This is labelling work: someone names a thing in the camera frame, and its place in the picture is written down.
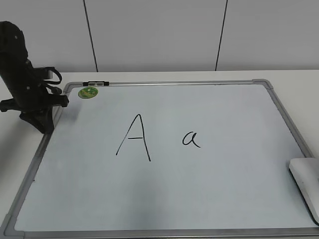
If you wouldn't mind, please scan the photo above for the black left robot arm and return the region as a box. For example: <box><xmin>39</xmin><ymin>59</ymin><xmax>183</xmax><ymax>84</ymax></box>
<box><xmin>0</xmin><ymin>21</ymin><xmax>69</xmax><ymax>134</ymax></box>

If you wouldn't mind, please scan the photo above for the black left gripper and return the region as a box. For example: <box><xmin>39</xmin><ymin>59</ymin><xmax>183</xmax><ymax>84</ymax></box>
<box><xmin>0</xmin><ymin>59</ymin><xmax>69</xmax><ymax>134</ymax></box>

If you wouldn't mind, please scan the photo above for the white whiteboard with aluminium frame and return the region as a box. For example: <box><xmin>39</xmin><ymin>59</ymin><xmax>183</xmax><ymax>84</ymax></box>
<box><xmin>1</xmin><ymin>79</ymin><xmax>319</xmax><ymax>239</ymax></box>

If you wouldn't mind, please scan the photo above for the black camera cable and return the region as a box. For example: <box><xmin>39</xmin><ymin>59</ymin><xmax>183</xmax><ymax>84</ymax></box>
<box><xmin>41</xmin><ymin>66</ymin><xmax>63</xmax><ymax>95</ymax></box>

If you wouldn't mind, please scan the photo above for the white whiteboard eraser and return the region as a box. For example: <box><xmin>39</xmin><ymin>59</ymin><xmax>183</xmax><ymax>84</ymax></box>
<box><xmin>289</xmin><ymin>158</ymin><xmax>319</xmax><ymax>225</ymax></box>

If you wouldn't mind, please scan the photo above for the round green magnet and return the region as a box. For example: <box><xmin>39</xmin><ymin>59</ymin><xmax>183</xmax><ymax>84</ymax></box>
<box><xmin>78</xmin><ymin>87</ymin><xmax>99</xmax><ymax>99</ymax></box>

